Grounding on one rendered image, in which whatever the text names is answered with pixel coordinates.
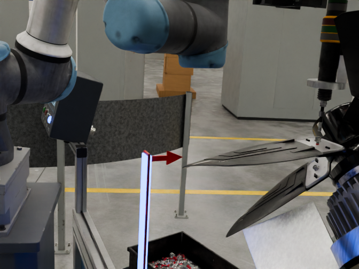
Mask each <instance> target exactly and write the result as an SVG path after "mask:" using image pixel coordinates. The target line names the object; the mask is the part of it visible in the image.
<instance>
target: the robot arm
mask: <svg viewBox="0 0 359 269"><path fill-rule="evenodd" d="M103 1H104V3H105V4H106V5H105V8H104V13H103V22H104V23H105V33H106V36H107V37H108V39H109V40H110V41H111V43H112V44H113V45H115V46H116V47H117V48H120V49H122V50H127V51H132V52H136V53H141V54H149V53H166V54H176V55H178V62H179V65H180V66H181V67H184V68H221V67H223V66H224V64H225V59H226V52H227V46H228V40H227V36H228V13H229V0H103ZM78 4H79V0H33V3H32V8H31V11H30V15H29V20H28V24H27V29H26V31H24V32H22V33H20V34H18V35H17V37H16V40H15V45H14V48H13V49H11V48H9V45H8V44H7V43H6V42H3V41H0V166H3V165H6V164H8V163H10V162H11V161H12V160H13V158H14V145H13V142H12V139H11V135H10V132H9V129H8V126H7V123H6V111H7V105H19V104H34V103H42V104H47V103H50V102H53V101H60V100H62V99H64V98H66V97H67V96H68V95H69V94H70V93H71V91H72V90H73V88H74V85H75V82H76V78H77V71H76V70H75V68H76V64H75V61H74V59H73V57H72V50H71V49H70V47H69V45H68V39H69V35H70V32H71V28H72V25H73V21H74V18H75V14H76V10H77V6H78ZM253 4H254V5H265V6H275V7H278V8H285V9H296V10H300V7H301V6H305V7H314V8H323V9H326V6H327V0H253Z"/></svg>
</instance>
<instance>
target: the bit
mask: <svg viewBox="0 0 359 269"><path fill-rule="evenodd" d="M324 115H325V111H324V107H321V111H319V124H318V131H321V130H322V123H323V117H324Z"/></svg>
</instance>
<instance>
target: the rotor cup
mask: <svg viewBox="0 0 359 269"><path fill-rule="evenodd" d="M350 104H351V102H347V103H344V104H341V105H338V106H336V107H333V108H332V109H330V110H328V111H327V112H325V115H324V117H323V123H322V129H323V130H324V132H325V135H324V136H323V135H322V133H321V132H320V131H318V126H317V123H318V122H319V118H318V120H317V121H316V122H315V123H314V125H313V129H312V130H313V135H314V137H316V136H320V137H322V139H325V140H328V141H331V142H333V143H336V144H339V145H341V146H343V147H345V150H343V151H341V152H344V153H347V155H343V156H329V157H326V159H327V161H329V162H330V163H332V164H336V166H335V167H334V168H333V169H332V171H331V172H330V175H329V179H330V181H331V183H332V185H333V186H334V187H335V185H336V183H338V180H339V179H340V178H341V177H342V176H343V175H344V174H346V173H347V172H348V171H350V170H351V169H353V168H355V167H357V166H358V165H359V126H357V125H354V124H352V123H350V122H348V121H346V120H344V119H343V116H344V115H345V113H346V111H347V109H348V107H349V105H350Z"/></svg>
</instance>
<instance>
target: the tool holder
mask: <svg viewBox="0 0 359 269"><path fill-rule="evenodd" d="M346 83H348V77H347V72H346V67H345V62H344V57H343V54H342V49H341V48H340V59H339V67H338V73H337V80H336V81H335V82H325V81H319V80H318V79H317V78H310V79H307V86H309V87H312V88H319V89H329V90H344V89H345V88H346Z"/></svg>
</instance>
